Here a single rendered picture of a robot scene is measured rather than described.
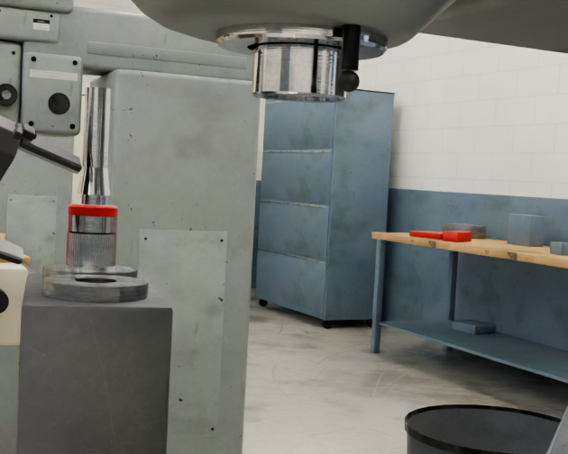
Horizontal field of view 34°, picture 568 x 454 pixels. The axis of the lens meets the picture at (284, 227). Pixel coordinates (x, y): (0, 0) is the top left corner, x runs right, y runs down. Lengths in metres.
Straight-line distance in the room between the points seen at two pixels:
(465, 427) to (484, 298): 4.40
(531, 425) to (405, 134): 5.53
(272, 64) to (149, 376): 0.38
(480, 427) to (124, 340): 2.05
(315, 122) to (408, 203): 1.05
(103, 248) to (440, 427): 1.90
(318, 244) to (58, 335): 7.11
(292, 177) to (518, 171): 2.31
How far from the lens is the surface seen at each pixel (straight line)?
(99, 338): 0.77
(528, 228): 6.23
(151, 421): 0.79
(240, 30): 0.45
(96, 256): 0.90
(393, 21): 0.44
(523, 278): 6.76
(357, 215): 7.82
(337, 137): 7.71
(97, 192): 0.90
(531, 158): 6.75
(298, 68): 0.45
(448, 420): 2.71
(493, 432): 2.75
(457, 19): 0.58
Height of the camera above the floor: 1.24
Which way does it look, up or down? 3 degrees down
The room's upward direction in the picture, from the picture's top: 3 degrees clockwise
